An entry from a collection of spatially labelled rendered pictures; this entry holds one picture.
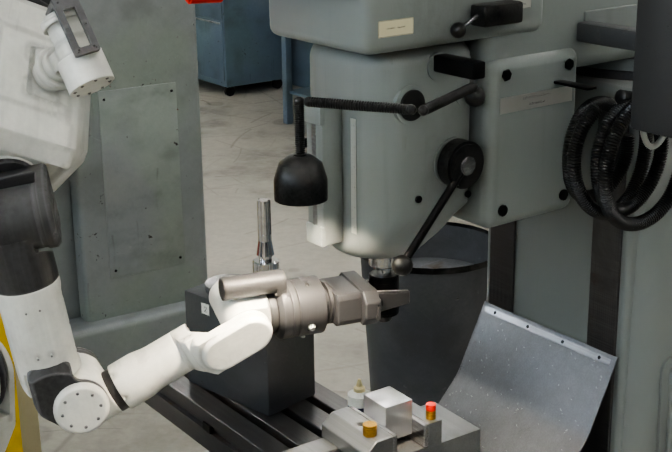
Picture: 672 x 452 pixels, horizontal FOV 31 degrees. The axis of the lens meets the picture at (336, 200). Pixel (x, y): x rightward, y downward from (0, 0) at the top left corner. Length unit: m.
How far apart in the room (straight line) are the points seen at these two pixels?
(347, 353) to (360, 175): 2.99
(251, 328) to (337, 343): 3.02
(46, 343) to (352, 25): 0.61
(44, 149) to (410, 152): 0.51
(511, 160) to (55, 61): 0.67
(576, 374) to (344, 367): 2.51
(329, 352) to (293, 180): 3.13
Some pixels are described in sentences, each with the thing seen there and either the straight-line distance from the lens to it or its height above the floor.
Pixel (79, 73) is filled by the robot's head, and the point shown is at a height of 1.61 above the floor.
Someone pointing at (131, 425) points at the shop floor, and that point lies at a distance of 4.22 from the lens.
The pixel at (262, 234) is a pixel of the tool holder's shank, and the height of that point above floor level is 1.24.
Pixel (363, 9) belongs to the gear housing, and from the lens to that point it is 1.60.
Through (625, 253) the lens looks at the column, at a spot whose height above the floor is 1.26.
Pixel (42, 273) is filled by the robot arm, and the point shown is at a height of 1.35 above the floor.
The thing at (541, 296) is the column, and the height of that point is 1.13.
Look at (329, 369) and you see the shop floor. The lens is 4.54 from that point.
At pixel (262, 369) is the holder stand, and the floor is 1.01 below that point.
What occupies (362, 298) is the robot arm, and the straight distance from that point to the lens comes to 1.81.
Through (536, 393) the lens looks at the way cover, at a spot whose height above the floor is 0.98.
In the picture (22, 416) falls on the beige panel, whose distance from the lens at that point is 3.66.
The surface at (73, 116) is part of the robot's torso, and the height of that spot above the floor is 1.53.
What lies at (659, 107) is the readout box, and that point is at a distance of 1.69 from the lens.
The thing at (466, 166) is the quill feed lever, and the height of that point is 1.46.
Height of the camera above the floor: 1.92
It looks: 17 degrees down
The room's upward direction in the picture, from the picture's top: 1 degrees counter-clockwise
